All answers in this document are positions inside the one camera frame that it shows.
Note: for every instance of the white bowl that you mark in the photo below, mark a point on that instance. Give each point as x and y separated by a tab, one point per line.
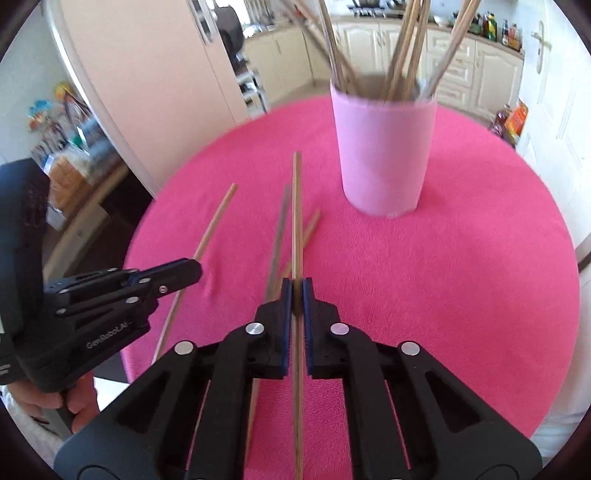
439	20

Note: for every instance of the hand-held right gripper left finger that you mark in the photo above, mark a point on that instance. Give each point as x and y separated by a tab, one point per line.
286	323

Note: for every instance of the green bottle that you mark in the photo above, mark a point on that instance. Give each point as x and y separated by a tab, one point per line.
491	26

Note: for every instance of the gas stove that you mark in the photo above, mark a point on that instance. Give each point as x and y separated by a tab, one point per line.
374	7

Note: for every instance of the orange snack bag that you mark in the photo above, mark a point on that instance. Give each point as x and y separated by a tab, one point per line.
518	117

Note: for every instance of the bundle of chopsticks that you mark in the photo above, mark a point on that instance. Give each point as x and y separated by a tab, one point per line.
406	46

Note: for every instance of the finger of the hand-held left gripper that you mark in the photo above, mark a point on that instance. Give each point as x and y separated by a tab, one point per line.
134	300
182	272

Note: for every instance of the long wooden chopstick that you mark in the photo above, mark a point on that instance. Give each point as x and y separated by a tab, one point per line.
278	230
298	207
214	221
307	230

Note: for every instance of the colourful ornament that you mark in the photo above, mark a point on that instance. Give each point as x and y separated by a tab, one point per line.
39	113

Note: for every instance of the pink cup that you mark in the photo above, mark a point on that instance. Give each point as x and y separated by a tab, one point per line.
383	152

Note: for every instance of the plastic bread bag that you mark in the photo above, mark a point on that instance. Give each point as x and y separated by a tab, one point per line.
69	173

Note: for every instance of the cream door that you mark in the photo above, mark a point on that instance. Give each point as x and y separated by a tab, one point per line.
152	69

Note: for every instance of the black chair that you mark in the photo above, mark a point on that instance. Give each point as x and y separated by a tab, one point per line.
231	32

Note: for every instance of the metal door lock plate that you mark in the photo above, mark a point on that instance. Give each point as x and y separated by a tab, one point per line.
201	18

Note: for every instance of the pink tablecloth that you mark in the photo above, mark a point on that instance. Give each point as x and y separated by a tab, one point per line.
461	277

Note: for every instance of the cream base cabinets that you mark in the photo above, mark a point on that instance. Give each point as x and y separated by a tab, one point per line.
489	78

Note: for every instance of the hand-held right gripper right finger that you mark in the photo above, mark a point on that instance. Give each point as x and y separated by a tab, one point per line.
308	323

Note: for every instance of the white door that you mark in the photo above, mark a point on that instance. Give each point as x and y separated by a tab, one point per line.
554	115

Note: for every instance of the wooden chair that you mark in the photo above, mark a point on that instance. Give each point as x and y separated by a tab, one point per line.
87	212

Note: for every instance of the dark sauce bottle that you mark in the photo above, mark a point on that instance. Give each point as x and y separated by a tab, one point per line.
504	32

